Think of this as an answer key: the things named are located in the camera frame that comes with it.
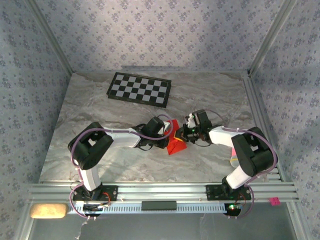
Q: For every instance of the red square paper sheet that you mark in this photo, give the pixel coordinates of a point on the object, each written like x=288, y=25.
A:
x=176, y=148

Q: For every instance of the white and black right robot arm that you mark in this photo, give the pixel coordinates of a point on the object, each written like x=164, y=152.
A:
x=252, y=152

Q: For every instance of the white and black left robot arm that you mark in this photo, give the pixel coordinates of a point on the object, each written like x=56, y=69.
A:
x=90, y=147

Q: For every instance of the black and white checkerboard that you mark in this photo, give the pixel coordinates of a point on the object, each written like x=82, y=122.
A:
x=138, y=90

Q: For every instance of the pink and yellow marker pen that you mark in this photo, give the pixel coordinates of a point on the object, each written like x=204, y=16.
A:
x=234, y=161

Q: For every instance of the black rectangular bar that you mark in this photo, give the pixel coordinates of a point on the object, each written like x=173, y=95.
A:
x=158, y=205

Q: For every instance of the small pink cube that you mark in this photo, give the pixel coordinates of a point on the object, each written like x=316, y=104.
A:
x=275, y=201

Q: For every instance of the beige sponge block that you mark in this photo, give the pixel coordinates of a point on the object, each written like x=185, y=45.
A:
x=48, y=211

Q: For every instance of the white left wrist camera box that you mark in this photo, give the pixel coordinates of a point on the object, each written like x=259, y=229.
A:
x=167, y=126

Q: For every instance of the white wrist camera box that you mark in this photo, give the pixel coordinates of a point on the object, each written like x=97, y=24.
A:
x=167, y=126
x=190, y=121

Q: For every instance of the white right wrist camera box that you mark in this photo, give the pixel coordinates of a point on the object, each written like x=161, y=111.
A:
x=190, y=121

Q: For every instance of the long aluminium mounting rail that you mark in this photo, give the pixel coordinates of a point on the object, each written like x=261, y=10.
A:
x=162, y=192

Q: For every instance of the aluminium side rail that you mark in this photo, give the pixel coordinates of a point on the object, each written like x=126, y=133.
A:
x=253, y=100

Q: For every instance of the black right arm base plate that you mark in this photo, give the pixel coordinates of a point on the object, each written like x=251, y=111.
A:
x=212, y=192

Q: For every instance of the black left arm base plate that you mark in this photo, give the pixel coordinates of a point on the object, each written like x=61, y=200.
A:
x=112, y=192

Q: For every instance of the aluminium frame post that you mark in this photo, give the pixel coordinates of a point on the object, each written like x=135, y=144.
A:
x=51, y=35
x=25, y=225
x=271, y=35
x=297, y=225

